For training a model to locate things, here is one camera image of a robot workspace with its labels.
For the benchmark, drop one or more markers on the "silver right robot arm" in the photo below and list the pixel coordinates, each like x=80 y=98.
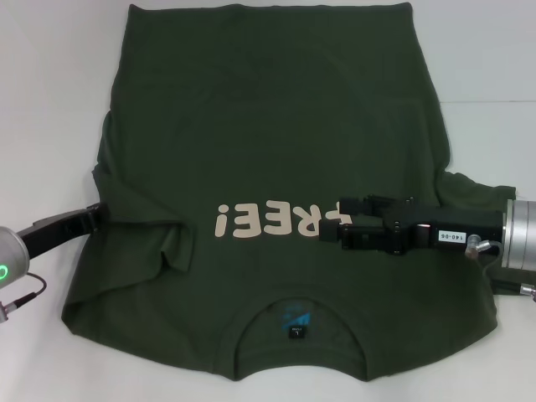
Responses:
x=521 y=234

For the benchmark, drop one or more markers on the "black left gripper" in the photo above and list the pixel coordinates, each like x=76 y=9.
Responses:
x=58 y=230

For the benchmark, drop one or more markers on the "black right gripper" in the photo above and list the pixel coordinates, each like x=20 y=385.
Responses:
x=431 y=228

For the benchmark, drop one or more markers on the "dark green t-shirt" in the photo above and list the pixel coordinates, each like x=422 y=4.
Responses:
x=259 y=125

